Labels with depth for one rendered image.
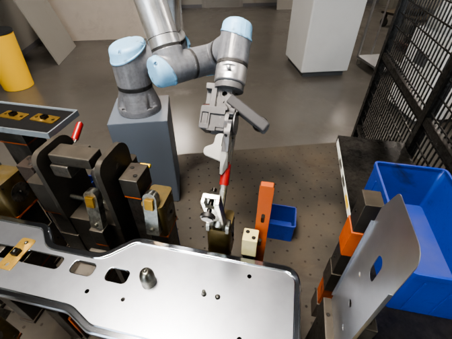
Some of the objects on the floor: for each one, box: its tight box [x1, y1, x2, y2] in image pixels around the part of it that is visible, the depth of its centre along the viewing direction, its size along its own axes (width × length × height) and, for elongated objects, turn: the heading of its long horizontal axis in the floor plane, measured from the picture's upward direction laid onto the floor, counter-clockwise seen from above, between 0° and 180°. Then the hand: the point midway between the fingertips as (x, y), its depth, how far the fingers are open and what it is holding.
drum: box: [0, 26, 34, 91], centre depth 353 cm, size 44×44×70 cm
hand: (226, 169), depth 65 cm, fingers closed on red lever, 2 cm apart
